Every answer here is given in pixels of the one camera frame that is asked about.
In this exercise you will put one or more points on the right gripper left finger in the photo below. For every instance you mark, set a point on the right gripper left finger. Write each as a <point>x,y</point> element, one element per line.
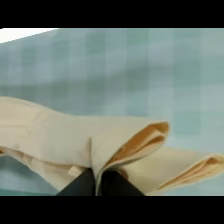
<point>81,186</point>

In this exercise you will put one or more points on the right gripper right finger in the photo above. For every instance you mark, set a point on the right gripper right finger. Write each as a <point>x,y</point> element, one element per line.
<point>116,186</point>

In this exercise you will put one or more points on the beige shirt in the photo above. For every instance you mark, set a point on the beige shirt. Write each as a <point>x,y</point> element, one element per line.
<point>60,140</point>

